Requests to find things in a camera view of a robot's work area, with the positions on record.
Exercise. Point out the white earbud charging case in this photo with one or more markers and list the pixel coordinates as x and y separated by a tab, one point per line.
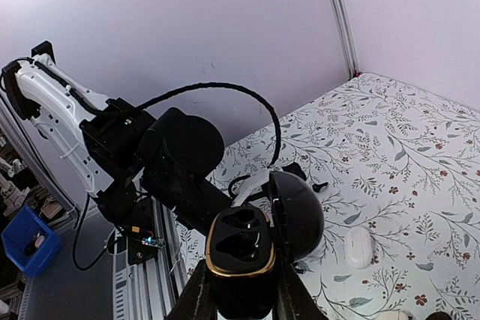
358	247

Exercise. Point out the black wireless earbuds pair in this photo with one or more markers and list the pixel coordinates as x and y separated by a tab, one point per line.
318	187

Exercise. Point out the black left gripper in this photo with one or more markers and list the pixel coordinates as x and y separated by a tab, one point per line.
199	203

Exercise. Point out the aluminium frame post left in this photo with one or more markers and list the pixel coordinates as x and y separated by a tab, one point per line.
346	37

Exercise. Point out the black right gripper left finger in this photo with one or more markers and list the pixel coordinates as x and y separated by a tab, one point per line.
195	301

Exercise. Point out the blue plastic storage bin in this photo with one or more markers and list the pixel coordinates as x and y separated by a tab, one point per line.
30	243

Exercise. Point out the black earbud charging case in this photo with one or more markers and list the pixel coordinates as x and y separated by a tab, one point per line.
244	243

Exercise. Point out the aluminium front rail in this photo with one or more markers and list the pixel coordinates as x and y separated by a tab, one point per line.
128	282

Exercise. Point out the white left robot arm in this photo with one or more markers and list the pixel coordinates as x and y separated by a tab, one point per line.
112	146

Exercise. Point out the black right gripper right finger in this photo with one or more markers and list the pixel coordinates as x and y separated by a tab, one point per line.
293	301

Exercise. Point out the floral patterned table mat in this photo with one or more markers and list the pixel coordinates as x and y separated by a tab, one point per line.
404	164

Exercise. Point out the cream case with black oval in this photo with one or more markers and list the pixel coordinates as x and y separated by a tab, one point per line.
393	315

